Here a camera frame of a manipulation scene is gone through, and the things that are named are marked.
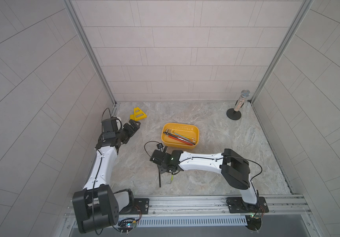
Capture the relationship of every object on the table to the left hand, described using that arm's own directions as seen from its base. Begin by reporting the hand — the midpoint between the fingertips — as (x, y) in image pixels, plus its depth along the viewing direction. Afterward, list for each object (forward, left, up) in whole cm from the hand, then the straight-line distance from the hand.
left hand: (138, 124), depth 82 cm
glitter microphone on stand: (+21, -65, -14) cm, 70 cm away
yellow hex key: (+2, -27, -15) cm, 31 cm away
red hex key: (-1, -24, -16) cm, 29 cm away
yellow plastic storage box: (+7, -30, -16) cm, 34 cm away
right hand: (-18, -14, -16) cm, 28 cm away
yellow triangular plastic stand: (+21, +6, -16) cm, 27 cm away
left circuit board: (-44, 0, -15) cm, 47 cm away
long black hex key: (+4, -18, -16) cm, 24 cm away
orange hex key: (+1, -24, -14) cm, 28 cm away
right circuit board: (-43, -58, -17) cm, 75 cm away
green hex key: (-23, -20, -17) cm, 35 cm away
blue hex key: (+1, -26, -14) cm, 29 cm away
